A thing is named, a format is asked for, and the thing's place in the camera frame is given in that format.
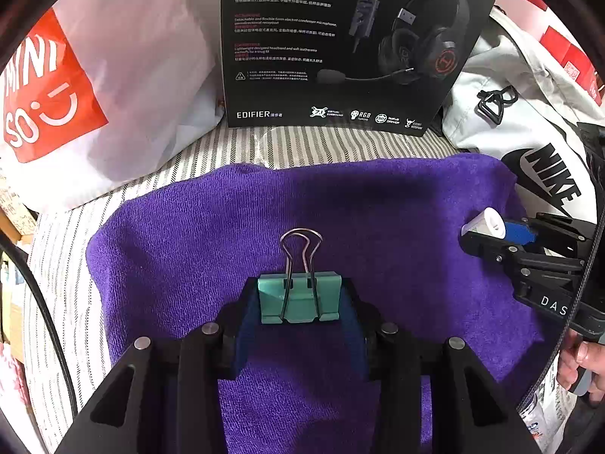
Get person's right hand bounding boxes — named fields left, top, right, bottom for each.
left=557, top=329, right=605, bottom=406

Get white tape roll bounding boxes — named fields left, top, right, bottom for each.
left=461, top=207, right=507, bottom=240

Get white Miniso shopping bag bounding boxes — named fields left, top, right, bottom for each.
left=1, top=0, right=225, bottom=213

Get purple towel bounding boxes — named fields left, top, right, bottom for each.
left=86, top=154, right=557, bottom=453

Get black headset box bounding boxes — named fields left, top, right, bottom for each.
left=220, top=0, right=495, bottom=136

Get red paper bag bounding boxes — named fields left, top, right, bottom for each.
left=495, top=0, right=604, bottom=109

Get teal binder clip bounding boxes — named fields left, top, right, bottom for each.
left=258, top=227, right=343, bottom=325

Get white Nike bag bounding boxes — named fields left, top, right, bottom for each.
left=443, top=9, right=604, bottom=224

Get newspaper sheet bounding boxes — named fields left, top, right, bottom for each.
left=521, top=364, right=577, bottom=453

